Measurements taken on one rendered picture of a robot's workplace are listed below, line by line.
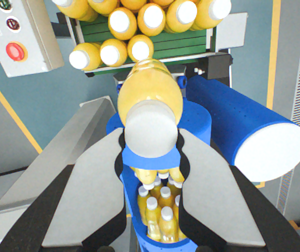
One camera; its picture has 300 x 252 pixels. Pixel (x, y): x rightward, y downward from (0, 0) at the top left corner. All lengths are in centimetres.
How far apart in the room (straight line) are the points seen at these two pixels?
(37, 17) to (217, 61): 47
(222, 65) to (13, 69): 55
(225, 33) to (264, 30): 113
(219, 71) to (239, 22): 23
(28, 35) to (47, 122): 151
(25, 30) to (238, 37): 64
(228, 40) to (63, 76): 135
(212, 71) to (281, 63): 146
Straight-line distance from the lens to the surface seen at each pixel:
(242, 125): 72
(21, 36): 48
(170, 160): 36
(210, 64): 54
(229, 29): 71
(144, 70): 17
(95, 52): 47
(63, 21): 56
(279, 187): 303
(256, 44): 180
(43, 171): 86
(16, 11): 48
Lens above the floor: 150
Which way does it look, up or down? 62 degrees down
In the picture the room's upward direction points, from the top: 174 degrees clockwise
